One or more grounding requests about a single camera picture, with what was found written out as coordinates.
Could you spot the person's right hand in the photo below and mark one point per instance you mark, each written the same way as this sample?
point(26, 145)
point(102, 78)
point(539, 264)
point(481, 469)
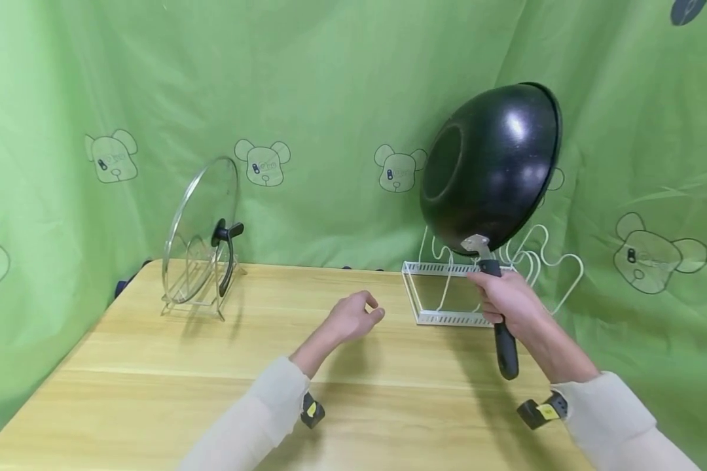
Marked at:
point(511, 299)

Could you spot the person's left hand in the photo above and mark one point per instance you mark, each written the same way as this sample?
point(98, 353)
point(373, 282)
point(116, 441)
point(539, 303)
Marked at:
point(349, 320)

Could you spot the person's right fingers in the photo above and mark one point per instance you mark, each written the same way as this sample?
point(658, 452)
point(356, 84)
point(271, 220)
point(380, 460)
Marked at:
point(491, 313)

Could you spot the person's left fingers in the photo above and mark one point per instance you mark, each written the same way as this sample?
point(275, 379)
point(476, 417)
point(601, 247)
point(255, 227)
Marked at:
point(365, 299)

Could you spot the person's right thumb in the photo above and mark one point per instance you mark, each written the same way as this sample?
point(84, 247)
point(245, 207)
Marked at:
point(481, 279)

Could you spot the person's left thumb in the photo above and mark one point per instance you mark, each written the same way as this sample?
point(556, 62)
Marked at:
point(376, 316)

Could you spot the person's left forearm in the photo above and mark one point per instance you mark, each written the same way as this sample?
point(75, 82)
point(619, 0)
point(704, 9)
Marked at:
point(271, 405)

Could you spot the person's right forearm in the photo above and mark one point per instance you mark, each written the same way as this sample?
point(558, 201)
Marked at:
point(595, 405)

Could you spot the black wrist band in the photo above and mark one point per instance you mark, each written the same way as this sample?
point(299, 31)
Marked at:
point(312, 412)
point(543, 411)

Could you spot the clear lid stand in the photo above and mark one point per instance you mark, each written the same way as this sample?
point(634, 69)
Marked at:
point(224, 304)

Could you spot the glass pot lid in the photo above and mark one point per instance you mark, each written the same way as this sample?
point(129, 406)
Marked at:
point(203, 222)

